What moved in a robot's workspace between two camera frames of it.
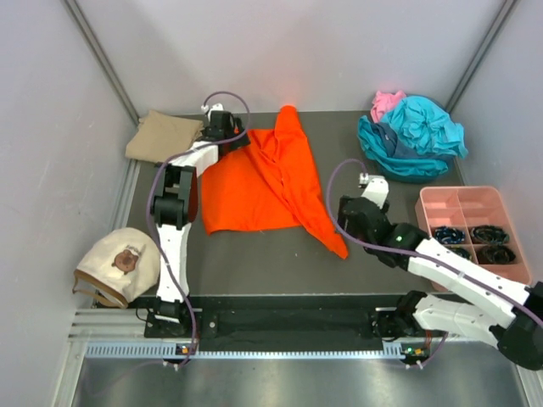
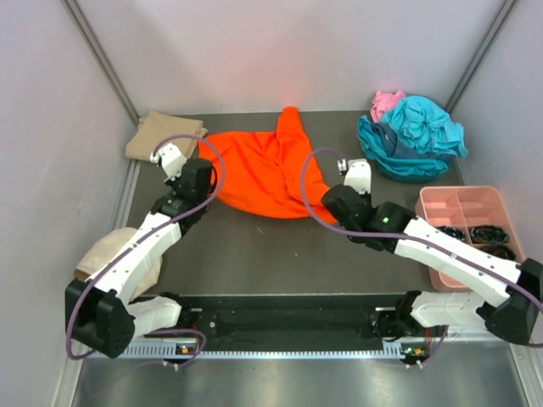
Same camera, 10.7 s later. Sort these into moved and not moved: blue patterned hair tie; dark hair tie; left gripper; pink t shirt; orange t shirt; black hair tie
Moved: orange t shirt; left gripper
Not moved: dark hair tie; blue patterned hair tie; pink t shirt; black hair tie
